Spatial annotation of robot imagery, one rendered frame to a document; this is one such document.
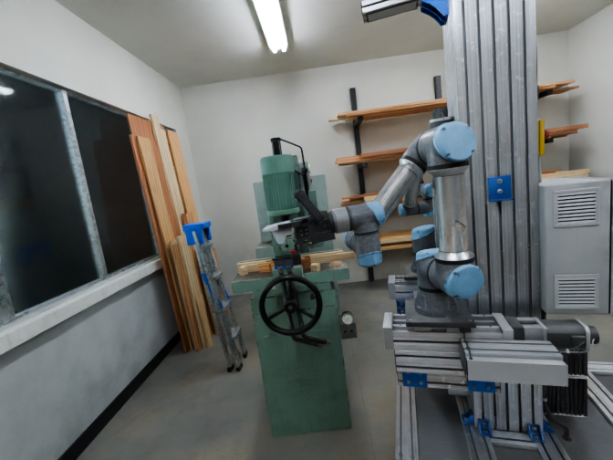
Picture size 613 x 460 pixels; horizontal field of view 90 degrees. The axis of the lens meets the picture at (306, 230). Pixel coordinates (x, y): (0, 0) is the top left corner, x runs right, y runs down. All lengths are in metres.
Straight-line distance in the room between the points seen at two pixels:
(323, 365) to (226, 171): 2.92
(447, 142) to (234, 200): 3.36
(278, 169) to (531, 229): 1.10
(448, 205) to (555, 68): 4.07
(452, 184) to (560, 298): 0.63
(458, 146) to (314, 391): 1.40
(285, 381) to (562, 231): 1.40
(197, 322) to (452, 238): 2.44
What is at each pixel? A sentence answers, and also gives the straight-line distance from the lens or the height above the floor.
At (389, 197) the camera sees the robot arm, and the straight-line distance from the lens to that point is 1.07.
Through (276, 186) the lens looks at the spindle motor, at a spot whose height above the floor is 1.35.
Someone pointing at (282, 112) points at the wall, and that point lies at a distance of 4.04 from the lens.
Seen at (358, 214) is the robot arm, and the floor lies 1.23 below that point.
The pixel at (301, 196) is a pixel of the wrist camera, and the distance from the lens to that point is 0.89.
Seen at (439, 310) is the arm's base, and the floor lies 0.84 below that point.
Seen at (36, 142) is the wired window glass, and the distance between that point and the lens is 2.44.
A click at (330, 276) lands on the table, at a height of 0.87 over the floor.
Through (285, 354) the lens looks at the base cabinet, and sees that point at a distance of 1.74.
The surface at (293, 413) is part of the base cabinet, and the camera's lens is 1.94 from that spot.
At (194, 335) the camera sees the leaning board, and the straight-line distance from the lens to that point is 3.03.
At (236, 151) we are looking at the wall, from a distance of 4.07.
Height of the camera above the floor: 1.34
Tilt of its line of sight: 8 degrees down
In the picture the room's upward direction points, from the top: 7 degrees counter-clockwise
